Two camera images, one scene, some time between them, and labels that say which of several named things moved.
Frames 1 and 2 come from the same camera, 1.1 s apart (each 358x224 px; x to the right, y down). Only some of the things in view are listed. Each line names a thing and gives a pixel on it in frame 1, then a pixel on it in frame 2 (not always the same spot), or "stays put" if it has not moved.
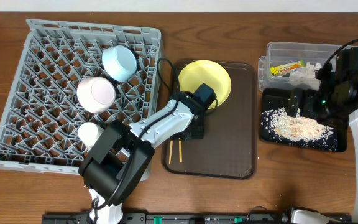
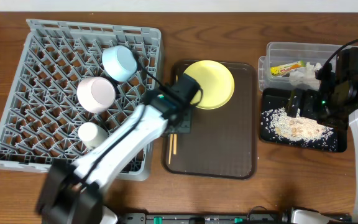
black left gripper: [192, 134] to [182, 123]
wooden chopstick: [180, 151] to [174, 145]
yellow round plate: [194, 74] stays put
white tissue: [306, 76] stays put
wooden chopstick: [170, 152] stays put
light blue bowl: [119, 63] stays put
